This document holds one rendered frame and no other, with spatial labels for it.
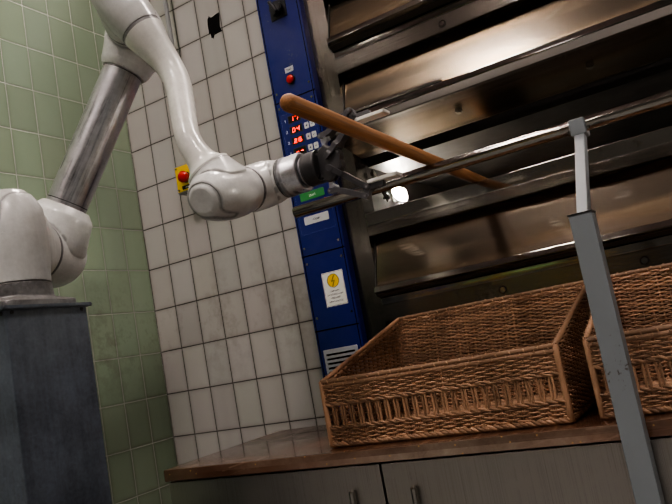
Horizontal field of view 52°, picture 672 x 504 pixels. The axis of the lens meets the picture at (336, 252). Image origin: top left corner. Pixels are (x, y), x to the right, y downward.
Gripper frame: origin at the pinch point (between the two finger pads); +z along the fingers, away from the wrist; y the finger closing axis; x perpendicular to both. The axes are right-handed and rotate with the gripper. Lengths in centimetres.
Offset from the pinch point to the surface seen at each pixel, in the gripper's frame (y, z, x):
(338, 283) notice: 20, -46, -54
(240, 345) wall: 33, -89, -58
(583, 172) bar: 15.4, 35.1, -7.1
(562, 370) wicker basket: 51, 23, -5
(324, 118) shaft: 1.2, 1.3, 29.6
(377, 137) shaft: 0.8, 1.6, 8.9
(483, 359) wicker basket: 47.1, 8.5, -5.9
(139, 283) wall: 4, -125, -53
